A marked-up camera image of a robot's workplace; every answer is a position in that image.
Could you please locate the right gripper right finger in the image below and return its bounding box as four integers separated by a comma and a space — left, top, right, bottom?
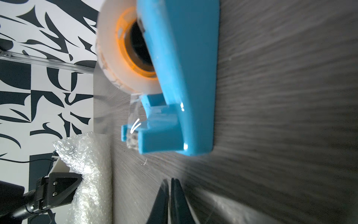
170, 178, 195, 224

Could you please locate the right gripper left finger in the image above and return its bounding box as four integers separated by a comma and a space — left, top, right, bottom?
146, 180, 169, 224

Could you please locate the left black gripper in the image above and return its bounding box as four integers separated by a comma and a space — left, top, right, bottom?
1, 172, 82, 224

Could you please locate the clear bubble wrap sheet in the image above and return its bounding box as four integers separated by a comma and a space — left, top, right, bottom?
53, 132, 112, 224

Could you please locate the blue tape dispenser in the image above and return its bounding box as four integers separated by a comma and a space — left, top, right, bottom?
96, 1, 220, 156

